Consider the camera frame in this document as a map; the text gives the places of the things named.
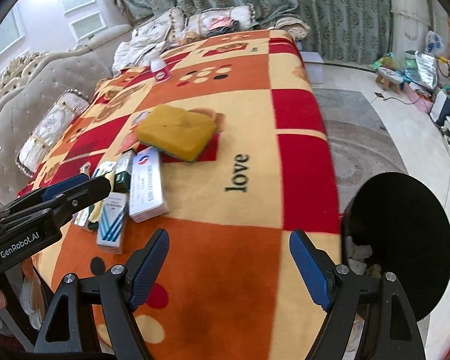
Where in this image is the white blue yellow box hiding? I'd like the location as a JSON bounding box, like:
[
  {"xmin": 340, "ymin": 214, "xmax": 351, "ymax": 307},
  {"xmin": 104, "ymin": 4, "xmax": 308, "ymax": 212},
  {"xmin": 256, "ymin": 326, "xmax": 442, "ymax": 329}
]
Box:
[{"xmin": 73, "ymin": 161, "xmax": 117, "ymax": 232}]

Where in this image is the blue striped white box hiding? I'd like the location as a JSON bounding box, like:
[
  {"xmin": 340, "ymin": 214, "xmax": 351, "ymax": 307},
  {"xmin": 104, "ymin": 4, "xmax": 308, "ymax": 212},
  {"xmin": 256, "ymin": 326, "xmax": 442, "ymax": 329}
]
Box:
[{"xmin": 97, "ymin": 192, "xmax": 128, "ymax": 254}]

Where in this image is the dark green box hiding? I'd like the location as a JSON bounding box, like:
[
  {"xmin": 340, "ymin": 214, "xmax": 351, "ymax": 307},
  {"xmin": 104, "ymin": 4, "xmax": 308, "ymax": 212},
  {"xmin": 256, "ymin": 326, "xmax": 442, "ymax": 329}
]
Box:
[{"xmin": 113, "ymin": 149, "xmax": 136, "ymax": 194}]

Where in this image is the white medicine box red logo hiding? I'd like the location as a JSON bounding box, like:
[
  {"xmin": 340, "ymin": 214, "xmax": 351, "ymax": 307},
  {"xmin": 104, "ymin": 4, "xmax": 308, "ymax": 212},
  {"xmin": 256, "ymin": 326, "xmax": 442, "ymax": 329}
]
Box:
[{"xmin": 129, "ymin": 147, "xmax": 168, "ymax": 223}]

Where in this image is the yellow sponge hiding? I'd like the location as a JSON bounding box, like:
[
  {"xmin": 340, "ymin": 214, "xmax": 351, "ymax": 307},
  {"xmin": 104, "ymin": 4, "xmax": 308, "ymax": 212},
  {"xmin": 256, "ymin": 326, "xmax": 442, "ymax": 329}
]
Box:
[{"xmin": 134, "ymin": 104, "xmax": 218, "ymax": 162}]

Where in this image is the black round trash bin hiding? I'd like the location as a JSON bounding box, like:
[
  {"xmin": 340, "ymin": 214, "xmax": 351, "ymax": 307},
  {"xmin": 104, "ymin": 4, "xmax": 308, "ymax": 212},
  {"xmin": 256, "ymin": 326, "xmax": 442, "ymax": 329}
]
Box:
[{"xmin": 340, "ymin": 172, "xmax": 450, "ymax": 325}]

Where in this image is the left hand white glove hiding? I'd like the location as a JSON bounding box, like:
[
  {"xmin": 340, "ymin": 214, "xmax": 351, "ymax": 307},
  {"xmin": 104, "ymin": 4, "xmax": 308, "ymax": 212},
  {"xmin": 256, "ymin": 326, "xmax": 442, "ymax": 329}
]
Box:
[{"xmin": 0, "ymin": 268, "xmax": 44, "ymax": 337}]

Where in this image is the striped bolster pillow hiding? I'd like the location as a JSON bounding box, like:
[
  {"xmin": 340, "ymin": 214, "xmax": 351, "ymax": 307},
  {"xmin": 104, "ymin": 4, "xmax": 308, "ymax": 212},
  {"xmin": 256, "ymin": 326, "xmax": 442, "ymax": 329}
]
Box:
[{"xmin": 16, "ymin": 88, "xmax": 89, "ymax": 178}]

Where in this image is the pink plastic packet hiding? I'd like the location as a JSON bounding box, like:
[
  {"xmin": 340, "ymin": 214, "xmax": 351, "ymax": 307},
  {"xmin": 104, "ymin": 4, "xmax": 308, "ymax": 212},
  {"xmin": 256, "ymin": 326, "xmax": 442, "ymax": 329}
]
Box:
[{"xmin": 117, "ymin": 111, "xmax": 149, "ymax": 155}]

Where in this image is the grey tufted headboard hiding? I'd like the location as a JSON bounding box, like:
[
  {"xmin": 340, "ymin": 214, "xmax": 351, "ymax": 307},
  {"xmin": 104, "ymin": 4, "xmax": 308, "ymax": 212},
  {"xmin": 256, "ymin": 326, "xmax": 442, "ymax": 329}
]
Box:
[{"xmin": 0, "ymin": 24, "xmax": 131, "ymax": 205}]

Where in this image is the patterned fleece blanket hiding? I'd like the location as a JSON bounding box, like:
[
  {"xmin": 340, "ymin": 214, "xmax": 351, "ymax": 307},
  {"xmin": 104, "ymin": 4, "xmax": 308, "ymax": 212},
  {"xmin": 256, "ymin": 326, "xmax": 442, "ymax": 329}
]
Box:
[{"xmin": 29, "ymin": 30, "xmax": 341, "ymax": 359}]

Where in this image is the white bottle pink label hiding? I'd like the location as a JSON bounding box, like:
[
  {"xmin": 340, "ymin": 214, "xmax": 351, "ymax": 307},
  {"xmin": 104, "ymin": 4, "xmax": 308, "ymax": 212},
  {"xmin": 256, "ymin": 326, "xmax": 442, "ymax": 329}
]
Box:
[{"xmin": 148, "ymin": 53, "xmax": 170, "ymax": 82}]

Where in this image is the grey round rug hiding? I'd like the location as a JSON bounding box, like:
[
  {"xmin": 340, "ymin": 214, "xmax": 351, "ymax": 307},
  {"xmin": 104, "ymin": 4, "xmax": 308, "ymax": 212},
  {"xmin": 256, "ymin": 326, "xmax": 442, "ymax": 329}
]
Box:
[{"xmin": 314, "ymin": 88, "xmax": 407, "ymax": 212}]

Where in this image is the beige embroidered pillow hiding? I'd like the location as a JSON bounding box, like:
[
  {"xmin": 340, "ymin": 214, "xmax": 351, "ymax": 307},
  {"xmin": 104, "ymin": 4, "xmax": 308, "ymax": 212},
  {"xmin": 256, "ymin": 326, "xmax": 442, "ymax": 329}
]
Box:
[{"xmin": 112, "ymin": 7, "xmax": 185, "ymax": 75}]

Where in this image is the white pillow with clothes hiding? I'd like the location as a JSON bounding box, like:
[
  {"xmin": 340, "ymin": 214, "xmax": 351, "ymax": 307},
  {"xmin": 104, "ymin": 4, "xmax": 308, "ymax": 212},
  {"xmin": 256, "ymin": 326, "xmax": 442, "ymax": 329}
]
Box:
[{"xmin": 182, "ymin": 4, "xmax": 255, "ymax": 41}]

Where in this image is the small wooden stool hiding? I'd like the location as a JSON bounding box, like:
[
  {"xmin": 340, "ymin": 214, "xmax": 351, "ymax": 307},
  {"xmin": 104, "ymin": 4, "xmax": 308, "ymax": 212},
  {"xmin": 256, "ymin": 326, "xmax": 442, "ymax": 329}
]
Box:
[{"xmin": 376, "ymin": 67, "xmax": 404, "ymax": 94}]

